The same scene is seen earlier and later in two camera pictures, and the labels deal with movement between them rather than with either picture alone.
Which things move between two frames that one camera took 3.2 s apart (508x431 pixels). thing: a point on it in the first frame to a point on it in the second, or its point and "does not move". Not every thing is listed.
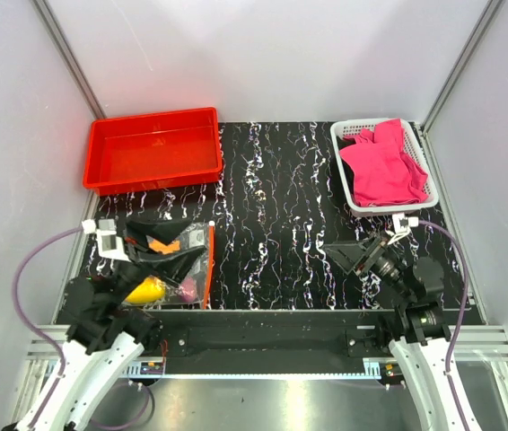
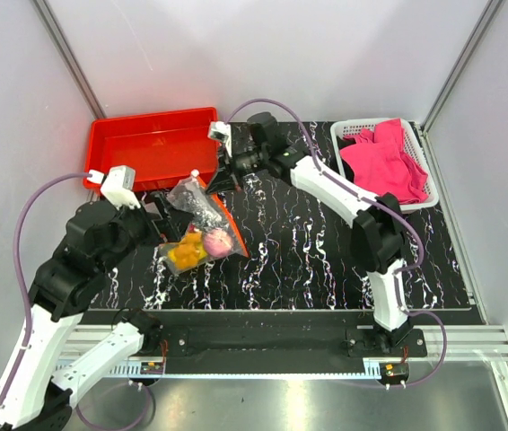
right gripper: (346, 255) to (224, 181)
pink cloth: (382, 173) does not move
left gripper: (174, 267) to (170, 224)
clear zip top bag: (191, 293) to (212, 235)
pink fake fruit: (188, 290) to (218, 242)
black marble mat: (279, 207) does not move
